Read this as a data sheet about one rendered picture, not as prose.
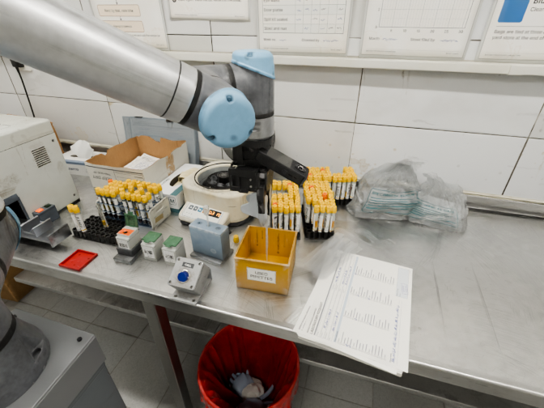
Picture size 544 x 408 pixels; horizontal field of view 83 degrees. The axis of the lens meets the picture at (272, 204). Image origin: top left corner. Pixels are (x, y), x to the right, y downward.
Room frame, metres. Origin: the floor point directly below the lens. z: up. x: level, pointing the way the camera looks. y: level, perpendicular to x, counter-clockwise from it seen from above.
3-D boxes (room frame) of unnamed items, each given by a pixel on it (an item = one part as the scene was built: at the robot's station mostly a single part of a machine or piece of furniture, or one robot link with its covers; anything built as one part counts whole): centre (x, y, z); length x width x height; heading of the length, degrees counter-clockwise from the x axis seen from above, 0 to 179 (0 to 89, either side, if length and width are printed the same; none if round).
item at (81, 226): (0.77, 0.52, 0.93); 0.17 x 0.09 x 0.11; 73
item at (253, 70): (0.59, 0.04, 1.35); 0.09 x 0.08 x 0.11; 114
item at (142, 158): (1.08, 0.50, 0.95); 0.29 x 0.25 x 0.15; 163
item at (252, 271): (0.59, 0.01, 0.93); 0.13 x 0.13 x 0.10; 78
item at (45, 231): (0.73, 0.71, 0.92); 0.21 x 0.07 x 0.05; 73
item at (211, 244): (0.67, 0.17, 0.92); 0.10 x 0.07 x 0.10; 65
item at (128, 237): (0.67, 0.40, 0.92); 0.05 x 0.04 x 0.06; 164
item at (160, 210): (0.86, 0.46, 0.91); 0.20 x 0.10 x 0.07; 73
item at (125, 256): (0.67, 0.40, 0.89); 0.09 x 0.05 x 0.04; 164
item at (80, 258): (0.64, 0.54, 0.88); 0.07 x 0.07 x 0.01; 73
